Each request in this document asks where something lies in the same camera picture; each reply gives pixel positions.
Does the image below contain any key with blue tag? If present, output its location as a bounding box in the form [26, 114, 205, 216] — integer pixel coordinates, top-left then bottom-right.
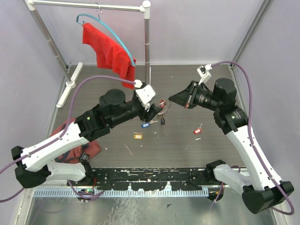
[141, 120, 158, 128]

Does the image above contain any wire keyring with keys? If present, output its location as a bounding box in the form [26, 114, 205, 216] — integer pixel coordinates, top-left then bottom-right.
[157, 100, 172, 126]

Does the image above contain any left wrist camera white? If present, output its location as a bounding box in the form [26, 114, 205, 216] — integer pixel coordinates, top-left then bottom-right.
[134, 80, 156, 111]

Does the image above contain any blue clothes hanger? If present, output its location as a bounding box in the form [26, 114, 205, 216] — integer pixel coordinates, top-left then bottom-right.
[76, 12, 135, 67]

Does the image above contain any key with red tag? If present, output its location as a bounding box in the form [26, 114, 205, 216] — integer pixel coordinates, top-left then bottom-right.
[193, 124, 202, 135]

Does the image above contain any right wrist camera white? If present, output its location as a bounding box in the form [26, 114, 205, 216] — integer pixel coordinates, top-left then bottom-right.
[196, 64, 212, 84]

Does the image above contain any maroon shirt on table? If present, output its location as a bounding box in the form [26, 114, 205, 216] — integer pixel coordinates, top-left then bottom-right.
[50, 117, 102, 165]

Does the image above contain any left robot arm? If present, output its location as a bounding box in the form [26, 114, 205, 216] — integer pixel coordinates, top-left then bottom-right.
[11, 89, 162, 188]

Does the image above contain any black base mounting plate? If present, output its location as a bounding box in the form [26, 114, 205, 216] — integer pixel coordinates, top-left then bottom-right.
[71, 167, 213, 191]

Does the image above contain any purple cable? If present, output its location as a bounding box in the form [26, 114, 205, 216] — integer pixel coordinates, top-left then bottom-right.
[210, 60, 295, 215]
[0, 75, 141, 213]

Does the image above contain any metal clothes rack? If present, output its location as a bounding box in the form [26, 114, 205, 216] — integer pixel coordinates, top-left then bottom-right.
[25, 0, 151, 93]

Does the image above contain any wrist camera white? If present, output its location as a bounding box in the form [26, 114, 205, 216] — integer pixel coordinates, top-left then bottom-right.
[196, 64, 212, 84]
[134, 80, 156, 111]

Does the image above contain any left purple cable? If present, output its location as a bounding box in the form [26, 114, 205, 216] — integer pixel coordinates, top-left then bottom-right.
[0, 75, 141, 213]

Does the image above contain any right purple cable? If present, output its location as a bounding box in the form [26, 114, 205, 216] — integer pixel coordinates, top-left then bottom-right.
[210, 60, 295, 215]

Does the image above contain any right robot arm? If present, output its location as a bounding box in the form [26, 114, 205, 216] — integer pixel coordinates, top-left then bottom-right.
[168, 78, 294, 214]

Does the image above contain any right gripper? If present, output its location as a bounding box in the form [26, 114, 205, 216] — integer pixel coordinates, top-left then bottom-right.
[169, 80, 221, 112]

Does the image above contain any small key red tag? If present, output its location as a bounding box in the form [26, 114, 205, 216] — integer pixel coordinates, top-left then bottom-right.
[159, 99, 166, 108]

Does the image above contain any key with yellow tag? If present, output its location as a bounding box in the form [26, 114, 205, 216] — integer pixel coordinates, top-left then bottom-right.
[133, 132, 143, 139]

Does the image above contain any white slotted cable duct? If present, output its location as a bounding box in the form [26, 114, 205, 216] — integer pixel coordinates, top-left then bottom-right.
[33, 187, 209, 198]

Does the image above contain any red shirt on hanger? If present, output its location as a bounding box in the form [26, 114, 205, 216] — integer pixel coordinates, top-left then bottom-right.
[82, 23, 135, 82]

